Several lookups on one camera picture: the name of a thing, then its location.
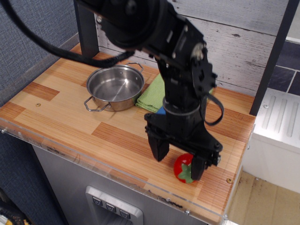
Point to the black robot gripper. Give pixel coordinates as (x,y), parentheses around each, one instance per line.
(186,132)

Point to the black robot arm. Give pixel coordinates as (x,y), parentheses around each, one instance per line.
(154,27)

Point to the small steel pan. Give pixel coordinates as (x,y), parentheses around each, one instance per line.
(114,89)

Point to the green folded cloth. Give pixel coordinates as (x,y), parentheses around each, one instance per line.
(152,98)

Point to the silver dispenser button panel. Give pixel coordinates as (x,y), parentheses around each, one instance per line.
(108,210)

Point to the white toy sink counter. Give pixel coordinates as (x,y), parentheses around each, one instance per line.
(273,151)

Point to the steel toy fridge cabinet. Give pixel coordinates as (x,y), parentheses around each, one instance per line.
(69,180)

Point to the yellow object at corner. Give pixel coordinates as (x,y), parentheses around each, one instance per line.
(15,222)

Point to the blue handled metal fork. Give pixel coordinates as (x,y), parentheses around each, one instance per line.
(161,111)

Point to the black right frame post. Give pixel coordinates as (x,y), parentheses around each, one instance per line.
(274,54)

